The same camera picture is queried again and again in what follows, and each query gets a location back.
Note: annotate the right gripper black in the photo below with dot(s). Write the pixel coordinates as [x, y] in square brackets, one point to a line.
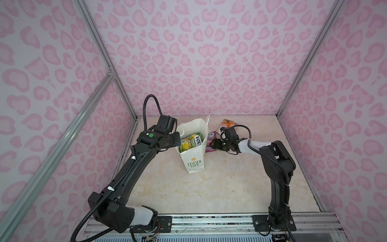
[220, 143]

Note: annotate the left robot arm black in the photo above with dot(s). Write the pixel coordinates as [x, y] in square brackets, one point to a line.
[109, 207]

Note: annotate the white paper gift bag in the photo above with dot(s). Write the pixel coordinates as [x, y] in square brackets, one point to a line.
[193, 159]

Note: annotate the green yellow Fox's candy bag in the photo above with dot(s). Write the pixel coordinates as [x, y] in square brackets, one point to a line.
[192, 141]

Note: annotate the aluminium frame post left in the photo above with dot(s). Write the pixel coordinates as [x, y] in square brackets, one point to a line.
[97, 38]

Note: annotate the aluminium frame post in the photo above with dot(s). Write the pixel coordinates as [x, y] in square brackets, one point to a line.
[328, 24]
[97, 38]

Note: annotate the aluminium frame profile diagonal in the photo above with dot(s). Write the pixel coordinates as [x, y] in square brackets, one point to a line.
[21, 206]

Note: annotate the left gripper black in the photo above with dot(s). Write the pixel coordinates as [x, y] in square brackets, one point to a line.
[175, 139]

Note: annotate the aluminium frame post right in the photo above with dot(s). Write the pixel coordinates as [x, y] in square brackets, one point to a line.
[328, 24]

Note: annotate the orange candy bag back side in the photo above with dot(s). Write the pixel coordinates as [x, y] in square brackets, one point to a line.
[226, 124]

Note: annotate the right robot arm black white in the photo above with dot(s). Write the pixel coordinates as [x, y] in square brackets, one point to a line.
[279, 167]

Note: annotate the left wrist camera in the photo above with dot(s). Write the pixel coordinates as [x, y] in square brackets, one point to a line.
[172, 125]

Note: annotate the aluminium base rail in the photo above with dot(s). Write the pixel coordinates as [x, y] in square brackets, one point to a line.
[237, 227]

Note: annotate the purple berries Fox's candy bag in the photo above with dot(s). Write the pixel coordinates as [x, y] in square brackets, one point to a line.
[210, 138]

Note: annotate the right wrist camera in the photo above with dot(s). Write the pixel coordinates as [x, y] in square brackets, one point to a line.
[228, 134]

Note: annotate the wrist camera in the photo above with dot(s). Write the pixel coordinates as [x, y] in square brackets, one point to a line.
[228, 134]
[172, 125]

